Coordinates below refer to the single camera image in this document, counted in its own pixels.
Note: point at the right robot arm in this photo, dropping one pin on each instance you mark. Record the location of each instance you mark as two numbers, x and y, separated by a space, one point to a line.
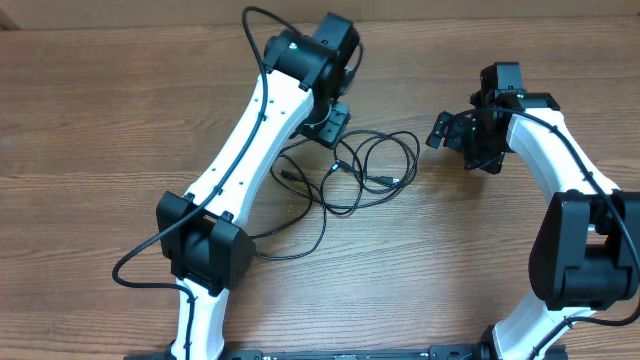
585 257

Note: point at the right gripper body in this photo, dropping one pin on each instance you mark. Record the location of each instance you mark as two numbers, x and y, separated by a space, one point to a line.
481 146

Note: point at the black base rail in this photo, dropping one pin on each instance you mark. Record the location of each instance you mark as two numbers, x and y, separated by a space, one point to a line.
350 354

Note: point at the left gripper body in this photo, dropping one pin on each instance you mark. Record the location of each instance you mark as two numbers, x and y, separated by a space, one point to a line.
327 124

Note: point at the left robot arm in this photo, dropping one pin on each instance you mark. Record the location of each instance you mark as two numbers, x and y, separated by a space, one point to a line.
297 92

